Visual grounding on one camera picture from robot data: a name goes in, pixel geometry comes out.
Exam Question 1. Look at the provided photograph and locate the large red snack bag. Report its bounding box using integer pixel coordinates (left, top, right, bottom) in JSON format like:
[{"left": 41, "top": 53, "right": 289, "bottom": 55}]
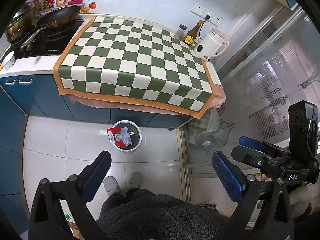
[{"left": 107, "top": 127, "right": 132, "bottom": 148}]

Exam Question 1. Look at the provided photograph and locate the frosted glass sliding door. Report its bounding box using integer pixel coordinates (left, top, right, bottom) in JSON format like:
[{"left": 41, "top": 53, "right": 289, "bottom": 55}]
[{"left": 221, "top": 7, "right": 319, "bottom": 157}]

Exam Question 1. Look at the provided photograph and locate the white round trash bin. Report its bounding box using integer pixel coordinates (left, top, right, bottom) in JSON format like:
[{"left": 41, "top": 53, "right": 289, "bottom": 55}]
[{"left": 112, "top": 120, "right": 142, "bottom": 153}]

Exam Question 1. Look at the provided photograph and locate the brown sauce bottle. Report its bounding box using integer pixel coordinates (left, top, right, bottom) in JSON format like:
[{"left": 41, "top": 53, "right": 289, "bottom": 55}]
[{"left": 184, "top": 20, "right": 204, "bottom": 45}]

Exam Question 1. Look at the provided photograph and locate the black induction cooktop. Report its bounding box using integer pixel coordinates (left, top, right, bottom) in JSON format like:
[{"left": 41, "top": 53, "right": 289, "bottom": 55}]
[{"left": 10, "top": 20, "right": 84, "bottom": 59}]

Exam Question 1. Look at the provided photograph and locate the black camera box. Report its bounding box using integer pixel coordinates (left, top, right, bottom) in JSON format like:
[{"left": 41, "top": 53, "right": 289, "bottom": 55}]
[{"left": 289, "top": 100, "right": 318, "bottom": 134}]

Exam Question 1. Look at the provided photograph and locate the black frying pan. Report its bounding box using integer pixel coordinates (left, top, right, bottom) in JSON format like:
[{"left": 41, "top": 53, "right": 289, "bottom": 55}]
[{"left": 20, "top": 5, "right": 81, "bottom": 49}]

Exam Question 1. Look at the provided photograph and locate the small white cup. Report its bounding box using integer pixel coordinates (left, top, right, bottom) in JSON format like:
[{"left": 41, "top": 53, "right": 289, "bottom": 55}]
[{"left": 2, "top": 51, "right": 15, "bottom": 70}]

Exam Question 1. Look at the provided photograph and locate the grey slipper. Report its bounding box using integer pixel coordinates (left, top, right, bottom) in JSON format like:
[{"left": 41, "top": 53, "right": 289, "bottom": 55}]
[
  {"left": 129, "top": 172, "right": 144, "bottom": 189},
  {"left": 103, "top": 176, "right": 121, "bottom": 196}
]

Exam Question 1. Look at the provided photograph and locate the small spice jar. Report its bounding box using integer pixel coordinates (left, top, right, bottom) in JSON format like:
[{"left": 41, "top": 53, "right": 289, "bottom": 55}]
[{"left": 174, "top": 24, "right": 187, "bottom": 40}]

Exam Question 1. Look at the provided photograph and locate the white electric kettle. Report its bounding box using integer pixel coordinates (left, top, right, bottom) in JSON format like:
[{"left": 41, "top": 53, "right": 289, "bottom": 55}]
[{"left": 194, "top": 28, "right": 229, "bottom": 62}]

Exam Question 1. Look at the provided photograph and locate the grey left slipper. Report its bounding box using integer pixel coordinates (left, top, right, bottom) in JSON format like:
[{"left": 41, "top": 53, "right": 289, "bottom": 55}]
[{"left": 103, "top": 176, "right": 121, "bottom": 196}]

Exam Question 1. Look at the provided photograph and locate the grey right slipper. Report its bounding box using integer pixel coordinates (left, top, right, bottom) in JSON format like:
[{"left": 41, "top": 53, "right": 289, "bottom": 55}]
[{"left": 129, "top": 172, "right": 144, "bottom": 189}]

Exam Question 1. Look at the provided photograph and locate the dark fleece clothing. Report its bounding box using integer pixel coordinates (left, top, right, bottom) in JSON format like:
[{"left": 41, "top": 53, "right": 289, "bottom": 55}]
[{"left": 97, "top": 188, "right": 228, "bottom": 239}]

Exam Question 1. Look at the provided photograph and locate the green white checkered mat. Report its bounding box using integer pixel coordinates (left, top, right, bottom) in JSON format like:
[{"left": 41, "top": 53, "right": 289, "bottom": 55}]
[{"left": 53, "top": 16, "right": 217, "bottom": 118}]

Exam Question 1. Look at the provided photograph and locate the pink under cloth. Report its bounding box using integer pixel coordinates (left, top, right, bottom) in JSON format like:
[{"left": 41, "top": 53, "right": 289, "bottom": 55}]
[{"left": 67, "top": 84, "right": 227, "bottom": 117}]

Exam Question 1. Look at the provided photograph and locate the white wall socket strip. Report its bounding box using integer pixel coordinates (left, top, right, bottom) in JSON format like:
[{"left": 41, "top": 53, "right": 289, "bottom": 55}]
[{"left": 191, "top": 3, "right": 223, "bottom": 27}]

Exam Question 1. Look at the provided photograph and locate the white gloved right hand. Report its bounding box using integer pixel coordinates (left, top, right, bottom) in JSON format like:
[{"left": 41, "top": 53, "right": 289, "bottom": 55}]
[{"left": 289, "top": 185, "right": 312, "bottom": 218}]

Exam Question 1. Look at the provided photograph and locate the steel cooking pot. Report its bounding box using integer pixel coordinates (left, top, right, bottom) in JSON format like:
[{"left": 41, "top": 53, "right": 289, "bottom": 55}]
[{"left": 5, "top": 2, "right": 36, "bottom": 43}]

